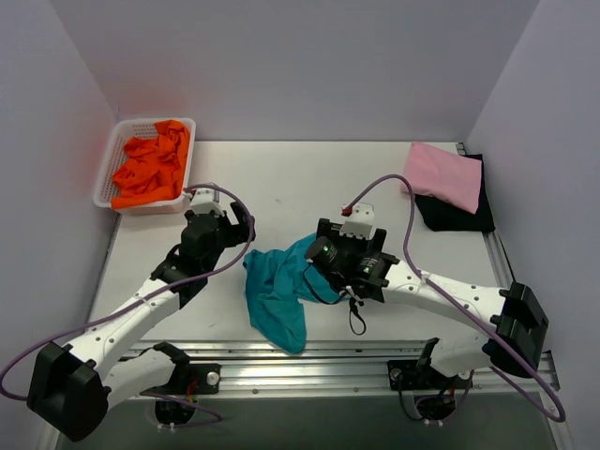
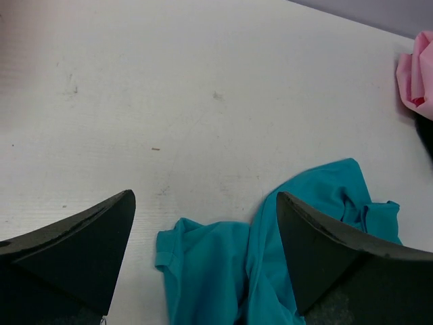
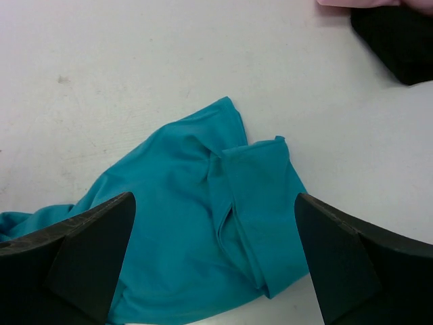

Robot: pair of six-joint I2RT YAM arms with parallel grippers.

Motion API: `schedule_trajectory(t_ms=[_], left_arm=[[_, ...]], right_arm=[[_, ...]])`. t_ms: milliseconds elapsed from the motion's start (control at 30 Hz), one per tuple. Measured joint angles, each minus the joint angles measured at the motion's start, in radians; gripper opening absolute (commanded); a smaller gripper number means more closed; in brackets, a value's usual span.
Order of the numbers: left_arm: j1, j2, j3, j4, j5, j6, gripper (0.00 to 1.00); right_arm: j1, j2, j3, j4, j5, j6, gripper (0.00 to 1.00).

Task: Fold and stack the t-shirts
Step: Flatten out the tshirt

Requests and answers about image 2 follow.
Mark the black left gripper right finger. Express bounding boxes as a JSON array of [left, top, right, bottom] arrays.
[[277, 192, 432, 324]]

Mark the black folded t-shirt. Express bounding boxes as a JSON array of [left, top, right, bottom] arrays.
[[415, 114, 433, 160]]

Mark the pink folded t-shirt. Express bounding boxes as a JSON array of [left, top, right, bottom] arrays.
[[396, 31, 433, 120]]

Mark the teal t-shirt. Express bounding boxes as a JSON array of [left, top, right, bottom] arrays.
[[155, 158, 400, 324]]

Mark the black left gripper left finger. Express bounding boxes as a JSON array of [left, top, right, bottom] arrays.
[[1, 190, 136, 324]]

